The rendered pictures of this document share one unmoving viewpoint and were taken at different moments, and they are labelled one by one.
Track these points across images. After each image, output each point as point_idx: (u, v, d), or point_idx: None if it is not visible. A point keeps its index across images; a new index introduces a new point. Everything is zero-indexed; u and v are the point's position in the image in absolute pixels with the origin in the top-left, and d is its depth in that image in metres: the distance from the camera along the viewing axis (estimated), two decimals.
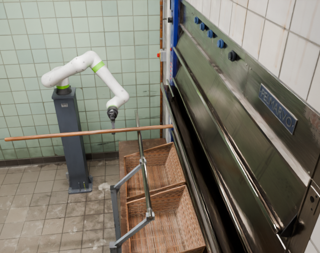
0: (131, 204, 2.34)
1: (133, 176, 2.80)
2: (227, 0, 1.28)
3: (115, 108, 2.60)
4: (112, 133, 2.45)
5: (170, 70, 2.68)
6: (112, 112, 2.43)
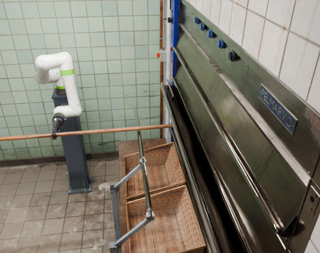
0: (131, 204, 2.34)
1: (133, 176, 2.80)
2: (227, 0, 1.28)
3: (60, 115, 2.47)
4: (52, 138, 2.28)
5: (170, 70, 2.68)
6: (54, 127, 2.31)
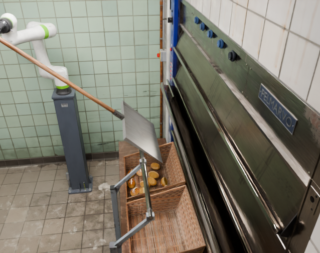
0: (131, 204, 2.34)
1: (133, 176, 2.80)
2: (227, 0, 1.28)
3: (10, 23, 2.05)
4: None
5: (170, 70, 2.68)
6: None
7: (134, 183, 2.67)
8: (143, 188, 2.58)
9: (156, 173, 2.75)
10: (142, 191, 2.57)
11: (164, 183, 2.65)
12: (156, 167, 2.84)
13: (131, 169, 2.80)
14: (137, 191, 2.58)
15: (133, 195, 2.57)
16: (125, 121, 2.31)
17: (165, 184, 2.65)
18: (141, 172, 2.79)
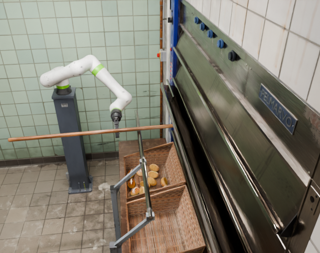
0: (131, 204, 2.34)
1: (133, 176, 2.80)
2: (227, 0, 1.28)
3: (118, 111, 2.52)
4: (116, 136, 2.37)
5: (170, 70, 2.68)
6: (116, 117, 2.35)
7: (134, 183, 2.67)
8: (143, 188, 2.58)
9: (155, 173, 2.75)
10: (142, 191, 2.57)
11: (164, 183, 2.65)
12: (155, 170, 2.83)
13: (131, 169, 2.80)
14: (137, 191, 2.58)
15: (133, 195, 2.57)
16: None
17: (165, 184, 2.65)
18: (141, 172, 2.79)
